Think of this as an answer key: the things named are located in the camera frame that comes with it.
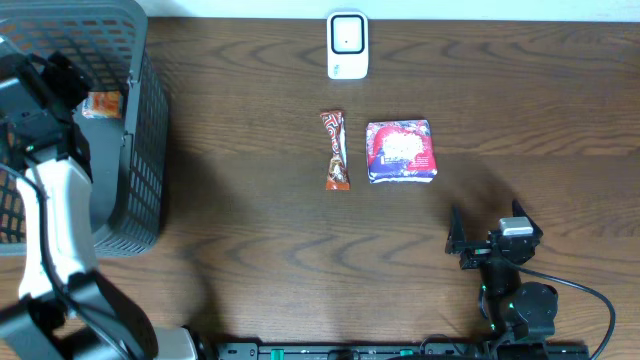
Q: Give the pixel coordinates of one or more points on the orange snack packet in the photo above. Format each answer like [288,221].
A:
[103,105]

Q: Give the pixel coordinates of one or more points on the grey plastic lattice basket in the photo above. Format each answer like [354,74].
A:
[107,40]

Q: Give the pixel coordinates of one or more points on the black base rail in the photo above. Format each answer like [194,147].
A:
[436,349]

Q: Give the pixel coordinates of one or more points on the purple pink tissue pack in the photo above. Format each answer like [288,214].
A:
[400,151]

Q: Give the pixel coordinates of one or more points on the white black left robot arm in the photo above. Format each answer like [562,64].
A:
[66,308]

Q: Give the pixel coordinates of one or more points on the brown red chocolate bar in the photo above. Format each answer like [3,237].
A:
[337,177]

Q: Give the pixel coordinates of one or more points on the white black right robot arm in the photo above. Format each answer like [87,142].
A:
[520,313]

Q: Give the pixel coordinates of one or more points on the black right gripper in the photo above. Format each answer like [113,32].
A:
[456,240]

